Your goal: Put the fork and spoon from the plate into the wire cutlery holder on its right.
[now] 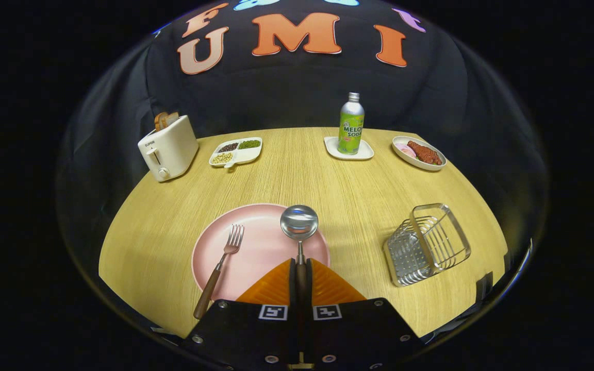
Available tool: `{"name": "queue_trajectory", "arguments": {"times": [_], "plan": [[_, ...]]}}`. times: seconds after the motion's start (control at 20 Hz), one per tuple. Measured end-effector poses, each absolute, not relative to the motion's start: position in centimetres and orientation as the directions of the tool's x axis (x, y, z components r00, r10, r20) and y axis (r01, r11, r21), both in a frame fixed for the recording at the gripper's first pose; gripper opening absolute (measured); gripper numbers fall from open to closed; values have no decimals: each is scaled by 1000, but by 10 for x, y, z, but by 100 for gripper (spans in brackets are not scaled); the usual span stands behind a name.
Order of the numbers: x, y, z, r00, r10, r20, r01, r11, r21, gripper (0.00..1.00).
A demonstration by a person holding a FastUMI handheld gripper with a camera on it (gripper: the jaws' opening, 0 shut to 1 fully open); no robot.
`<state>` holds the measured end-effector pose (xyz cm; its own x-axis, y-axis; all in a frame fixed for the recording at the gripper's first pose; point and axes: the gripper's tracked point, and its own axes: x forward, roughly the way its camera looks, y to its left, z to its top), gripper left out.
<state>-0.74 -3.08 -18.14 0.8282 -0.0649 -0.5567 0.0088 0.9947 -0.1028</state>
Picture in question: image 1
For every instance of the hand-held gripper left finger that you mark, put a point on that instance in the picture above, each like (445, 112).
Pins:
(293, 330)

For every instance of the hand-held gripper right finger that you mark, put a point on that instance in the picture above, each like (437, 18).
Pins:
(310, 330)

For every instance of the pink plate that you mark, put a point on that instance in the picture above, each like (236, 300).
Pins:
(261, 247)

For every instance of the white divided dish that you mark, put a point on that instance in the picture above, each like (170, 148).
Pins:
(249, 155)

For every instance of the yellow soybeans pile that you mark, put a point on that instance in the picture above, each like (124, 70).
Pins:
(222, 158)

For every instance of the white square coaster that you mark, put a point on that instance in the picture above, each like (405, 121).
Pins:
(367, 152)

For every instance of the green mung beans pile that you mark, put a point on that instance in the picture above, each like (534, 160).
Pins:
(249, 144)

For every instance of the dark red beans pile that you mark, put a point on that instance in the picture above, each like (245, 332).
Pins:
(228, 147)

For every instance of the white oval plate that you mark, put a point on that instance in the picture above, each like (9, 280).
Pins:
(405, 159)

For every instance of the pink ham slice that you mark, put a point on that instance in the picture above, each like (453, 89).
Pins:
(410, 153)

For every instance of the pale purple ham slice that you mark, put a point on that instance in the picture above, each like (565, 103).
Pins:
(401, 147)

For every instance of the green soda bottle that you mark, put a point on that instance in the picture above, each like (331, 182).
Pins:
(351, 123)

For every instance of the red-brown meat piece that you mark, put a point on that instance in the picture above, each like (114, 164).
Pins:
(425, 153)

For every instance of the white toaster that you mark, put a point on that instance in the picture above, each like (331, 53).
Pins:
(170, 149)

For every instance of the black backdrop cloth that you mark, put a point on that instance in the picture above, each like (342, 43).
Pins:
(286, 93)

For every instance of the brown toast slice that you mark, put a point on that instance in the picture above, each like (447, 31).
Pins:
(172, 118)
(160, 121)

